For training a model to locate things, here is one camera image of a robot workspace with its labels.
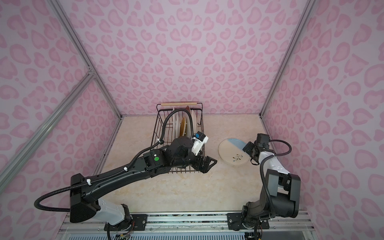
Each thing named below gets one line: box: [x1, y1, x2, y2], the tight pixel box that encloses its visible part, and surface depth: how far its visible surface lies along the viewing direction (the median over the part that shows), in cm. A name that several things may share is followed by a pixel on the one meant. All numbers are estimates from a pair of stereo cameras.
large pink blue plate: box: [185, 105, 193, 139], surface depth 59 cm
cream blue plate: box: [218, 138, 251, 166], surface depth 100 cm
